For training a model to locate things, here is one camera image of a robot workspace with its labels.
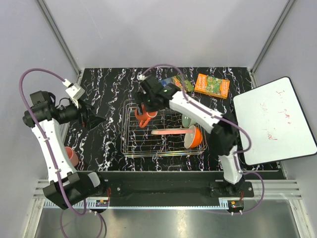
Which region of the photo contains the orange mug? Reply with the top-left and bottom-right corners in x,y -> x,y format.
134,104 -> 158,128

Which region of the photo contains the metal wire dish rack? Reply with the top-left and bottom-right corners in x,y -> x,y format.
121,99 -> 207,158

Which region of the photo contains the pink cream floral plate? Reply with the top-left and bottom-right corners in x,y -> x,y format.
151,128 -> 195,135

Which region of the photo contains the green ceramic bowl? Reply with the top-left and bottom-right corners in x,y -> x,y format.
182,114 -> 196,128

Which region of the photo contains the pink cup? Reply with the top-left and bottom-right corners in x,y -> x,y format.
65,146 -> 79,166

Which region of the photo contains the orange bowl white inside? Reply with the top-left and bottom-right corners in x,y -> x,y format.
184,125 -> 203,149

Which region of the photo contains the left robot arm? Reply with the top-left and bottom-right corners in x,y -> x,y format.
22,91 -> 107,210

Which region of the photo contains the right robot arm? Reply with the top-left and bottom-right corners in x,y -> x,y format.
135,75 -> 245,197

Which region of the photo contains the blue landscape book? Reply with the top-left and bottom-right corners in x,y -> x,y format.
159,74 -> 194,93

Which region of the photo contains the orange green book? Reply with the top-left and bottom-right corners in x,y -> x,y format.
194,73 -> 230,99

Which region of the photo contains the white whiteboard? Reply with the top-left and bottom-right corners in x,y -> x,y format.
233,77 -> 317,165

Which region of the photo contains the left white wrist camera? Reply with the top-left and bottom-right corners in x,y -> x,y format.
63,79 -> 85,108

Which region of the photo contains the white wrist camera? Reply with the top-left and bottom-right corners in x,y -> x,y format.
63,79 -> 85,108
138,74 -> 148,82

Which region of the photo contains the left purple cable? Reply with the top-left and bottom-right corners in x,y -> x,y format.
19,68 -> 107,238

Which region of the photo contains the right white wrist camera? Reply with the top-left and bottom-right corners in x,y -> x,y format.
138,74 -> 148,82

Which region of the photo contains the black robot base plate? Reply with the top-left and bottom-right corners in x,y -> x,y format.
74,170 -> 285,208

